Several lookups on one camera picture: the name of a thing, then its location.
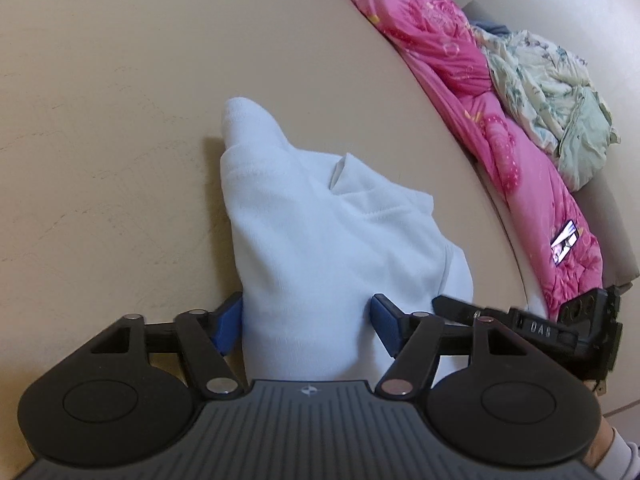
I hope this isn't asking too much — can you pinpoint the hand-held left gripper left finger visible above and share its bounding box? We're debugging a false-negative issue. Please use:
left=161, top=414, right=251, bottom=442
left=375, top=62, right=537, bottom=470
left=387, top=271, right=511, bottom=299
left=80, top=292, right=246, bottom=401

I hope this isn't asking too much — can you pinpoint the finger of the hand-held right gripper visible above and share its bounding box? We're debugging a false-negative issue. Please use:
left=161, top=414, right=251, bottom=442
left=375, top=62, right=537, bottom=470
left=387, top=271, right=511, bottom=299
left=432, top=295, right=512, bottom=325

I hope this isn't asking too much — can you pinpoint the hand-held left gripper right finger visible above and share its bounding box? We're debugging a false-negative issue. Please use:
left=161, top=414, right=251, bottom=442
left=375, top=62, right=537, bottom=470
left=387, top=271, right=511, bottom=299
left=369, top=294, right=532, bottom=401

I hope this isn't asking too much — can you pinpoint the white long-sleeved sweater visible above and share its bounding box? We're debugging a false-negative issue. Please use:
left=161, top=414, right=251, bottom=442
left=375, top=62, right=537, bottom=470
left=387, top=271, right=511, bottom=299
left=220, top=96, right=476, bottom=384

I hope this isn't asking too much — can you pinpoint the person's right forearm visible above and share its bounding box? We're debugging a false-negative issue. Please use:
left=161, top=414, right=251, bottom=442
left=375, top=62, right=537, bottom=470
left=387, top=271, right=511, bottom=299
left=582, top=412, right=640, bottom=480

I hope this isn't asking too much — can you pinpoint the phone with lit screen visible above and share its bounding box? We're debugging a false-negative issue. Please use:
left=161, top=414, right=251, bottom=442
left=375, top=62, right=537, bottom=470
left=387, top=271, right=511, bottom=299
left=549, top=219, right=580, bottom=266

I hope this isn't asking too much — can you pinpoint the pink printed quilt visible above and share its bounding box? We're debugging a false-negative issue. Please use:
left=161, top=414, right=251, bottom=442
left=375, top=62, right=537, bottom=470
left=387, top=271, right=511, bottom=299
left=320, top=0, right=604, bottom=322

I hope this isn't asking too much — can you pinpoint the pale green floral blanket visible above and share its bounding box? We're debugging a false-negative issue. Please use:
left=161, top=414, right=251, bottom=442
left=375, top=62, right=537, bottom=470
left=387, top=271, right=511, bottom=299
left=470, top=24, right=622, bottom=192

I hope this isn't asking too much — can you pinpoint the grey blue cloth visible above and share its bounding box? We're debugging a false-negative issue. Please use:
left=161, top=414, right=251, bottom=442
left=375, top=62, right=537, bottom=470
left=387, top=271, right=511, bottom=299
left=472, top=19, right=512, bottom=36

